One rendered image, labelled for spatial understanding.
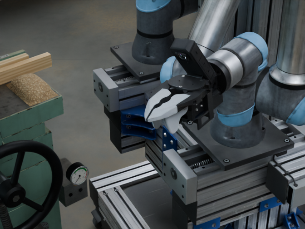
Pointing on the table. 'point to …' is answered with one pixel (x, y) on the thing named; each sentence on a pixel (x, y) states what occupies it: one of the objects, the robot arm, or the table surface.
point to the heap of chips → (31, 89)
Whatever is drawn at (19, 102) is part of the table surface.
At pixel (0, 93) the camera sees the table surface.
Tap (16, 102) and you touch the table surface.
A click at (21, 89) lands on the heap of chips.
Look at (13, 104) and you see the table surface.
